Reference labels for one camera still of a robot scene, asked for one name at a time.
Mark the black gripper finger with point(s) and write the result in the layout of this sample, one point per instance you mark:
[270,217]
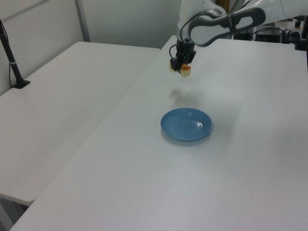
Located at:
[174,63]
[190,58]

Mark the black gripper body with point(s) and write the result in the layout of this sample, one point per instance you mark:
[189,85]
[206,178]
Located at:
[184,49]

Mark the orange-topped bread loaf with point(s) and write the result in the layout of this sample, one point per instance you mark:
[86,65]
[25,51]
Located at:
[186,71]

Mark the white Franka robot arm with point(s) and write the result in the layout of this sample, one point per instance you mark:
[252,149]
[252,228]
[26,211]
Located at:
[207,31]

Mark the blue round plate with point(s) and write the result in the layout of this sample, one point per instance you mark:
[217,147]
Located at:
[186,124]

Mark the brown wooden panel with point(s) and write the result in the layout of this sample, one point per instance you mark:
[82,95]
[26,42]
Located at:
[225,5]

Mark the black electronics box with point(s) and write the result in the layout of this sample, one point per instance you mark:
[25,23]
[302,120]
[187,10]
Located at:
[268,36]

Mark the white side table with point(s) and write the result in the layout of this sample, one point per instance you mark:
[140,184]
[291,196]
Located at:
[60,108]

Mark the grey partition corner post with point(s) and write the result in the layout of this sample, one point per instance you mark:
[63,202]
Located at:
[83,21]

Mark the black camera on mount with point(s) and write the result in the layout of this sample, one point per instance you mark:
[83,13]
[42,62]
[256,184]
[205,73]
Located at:
[300,41]

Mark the black camera stand pole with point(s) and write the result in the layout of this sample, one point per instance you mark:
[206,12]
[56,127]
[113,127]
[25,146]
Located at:
[12,65]

